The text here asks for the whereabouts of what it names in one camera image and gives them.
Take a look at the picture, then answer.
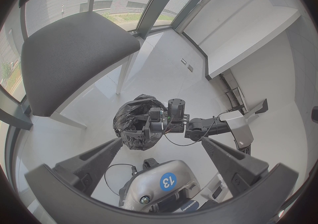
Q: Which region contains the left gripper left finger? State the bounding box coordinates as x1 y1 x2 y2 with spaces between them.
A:
53 138 124 196

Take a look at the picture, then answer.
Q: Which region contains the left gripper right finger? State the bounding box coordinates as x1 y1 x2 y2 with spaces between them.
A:
201 136 269 196

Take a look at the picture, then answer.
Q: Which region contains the black plastic bag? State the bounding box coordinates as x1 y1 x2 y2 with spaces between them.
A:
113 94 167 151

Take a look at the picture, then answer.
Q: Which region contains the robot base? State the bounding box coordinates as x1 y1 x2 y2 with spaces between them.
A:
118 158 235 215

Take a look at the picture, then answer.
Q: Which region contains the grey cushioned white chair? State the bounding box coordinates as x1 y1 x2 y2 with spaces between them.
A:
19 0 141 129

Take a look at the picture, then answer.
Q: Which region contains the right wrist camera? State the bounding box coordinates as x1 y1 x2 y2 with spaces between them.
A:
149 108 162 122

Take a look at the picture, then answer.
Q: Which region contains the black cable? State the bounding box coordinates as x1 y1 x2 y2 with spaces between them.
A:
104 163 137 196
163 132 203 147

